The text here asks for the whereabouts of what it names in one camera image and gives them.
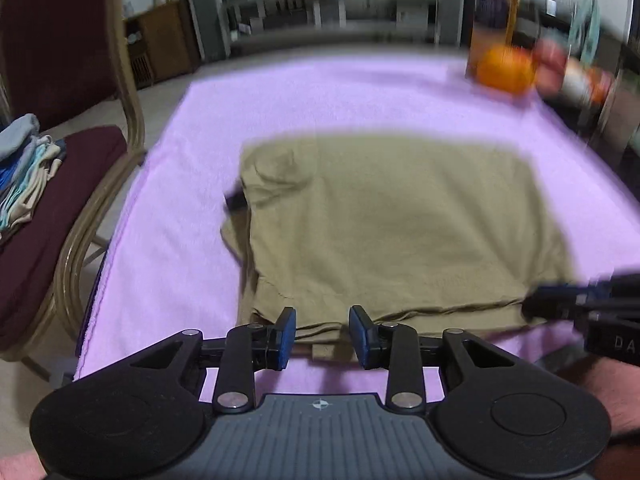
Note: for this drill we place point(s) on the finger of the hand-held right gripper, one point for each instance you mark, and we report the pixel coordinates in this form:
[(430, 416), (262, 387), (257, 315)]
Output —
[(555, 300)]

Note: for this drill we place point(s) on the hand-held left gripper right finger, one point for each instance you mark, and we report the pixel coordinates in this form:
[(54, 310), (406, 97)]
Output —
[(361, 340)]

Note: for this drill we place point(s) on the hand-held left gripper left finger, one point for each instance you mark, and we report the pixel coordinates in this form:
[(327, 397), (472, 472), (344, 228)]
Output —
[(286, 337)]

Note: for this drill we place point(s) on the khaki pants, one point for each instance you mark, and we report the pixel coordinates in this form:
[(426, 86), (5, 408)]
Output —
[(400, 230)]

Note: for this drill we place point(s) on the person's right forearm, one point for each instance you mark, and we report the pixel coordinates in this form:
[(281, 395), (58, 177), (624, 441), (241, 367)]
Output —
[(615, 395)]

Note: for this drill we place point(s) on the stack of folded clothes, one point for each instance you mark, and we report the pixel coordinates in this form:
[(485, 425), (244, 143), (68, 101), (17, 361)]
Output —
[(25, 175)]

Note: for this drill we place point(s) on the white foam net fruit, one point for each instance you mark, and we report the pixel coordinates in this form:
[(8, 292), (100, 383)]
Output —
[(577, 85)]

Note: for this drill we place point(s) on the small tangerine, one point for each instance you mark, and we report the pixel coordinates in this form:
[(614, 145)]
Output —
[(601, 87)]

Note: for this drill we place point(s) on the pale red apple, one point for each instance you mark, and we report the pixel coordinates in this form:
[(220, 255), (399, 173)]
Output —
[(551, 79)]

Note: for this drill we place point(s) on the large bumpy orange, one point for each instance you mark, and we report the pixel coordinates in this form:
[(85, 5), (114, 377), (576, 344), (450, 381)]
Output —
[(505, 71)]

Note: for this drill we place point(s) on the purple towel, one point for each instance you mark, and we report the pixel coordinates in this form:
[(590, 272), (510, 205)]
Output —
[(325, 95)]

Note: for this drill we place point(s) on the dark red apple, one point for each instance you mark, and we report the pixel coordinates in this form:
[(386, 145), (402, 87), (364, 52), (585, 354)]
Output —
[(550, 51)]

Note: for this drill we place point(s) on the orange juice bottle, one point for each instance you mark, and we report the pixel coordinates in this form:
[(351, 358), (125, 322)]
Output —
[(492, 10)]

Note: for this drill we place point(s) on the steel shelf unit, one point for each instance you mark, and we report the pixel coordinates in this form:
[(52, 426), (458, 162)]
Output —
[(350, 40)]

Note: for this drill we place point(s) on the wooden cabinet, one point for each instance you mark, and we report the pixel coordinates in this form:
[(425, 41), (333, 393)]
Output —
[(165, 40)]

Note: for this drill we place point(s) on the grey column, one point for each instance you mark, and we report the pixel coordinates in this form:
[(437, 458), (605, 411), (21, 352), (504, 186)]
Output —
[(210, 10)]

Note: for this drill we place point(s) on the dark red banquet chair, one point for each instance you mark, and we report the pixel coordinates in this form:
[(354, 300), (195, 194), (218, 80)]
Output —
[(50, 35)]

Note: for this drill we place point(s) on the white frame cart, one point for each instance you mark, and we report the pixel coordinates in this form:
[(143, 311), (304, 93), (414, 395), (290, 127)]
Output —
[(587, 25)]

